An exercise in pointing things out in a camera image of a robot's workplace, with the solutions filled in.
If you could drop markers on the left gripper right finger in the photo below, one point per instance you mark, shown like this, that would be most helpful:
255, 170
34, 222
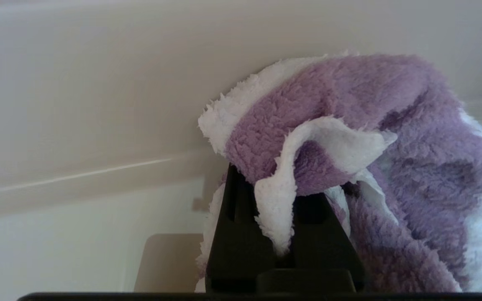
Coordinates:
320, 242

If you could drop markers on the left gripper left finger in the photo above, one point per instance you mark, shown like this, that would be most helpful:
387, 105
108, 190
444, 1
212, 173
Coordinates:
237, 251

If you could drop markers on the purple white striped towel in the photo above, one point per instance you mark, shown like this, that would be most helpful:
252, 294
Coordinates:
412, 167

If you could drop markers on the beige sink basin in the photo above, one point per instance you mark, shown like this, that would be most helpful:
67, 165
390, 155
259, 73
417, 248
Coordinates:
78, 104

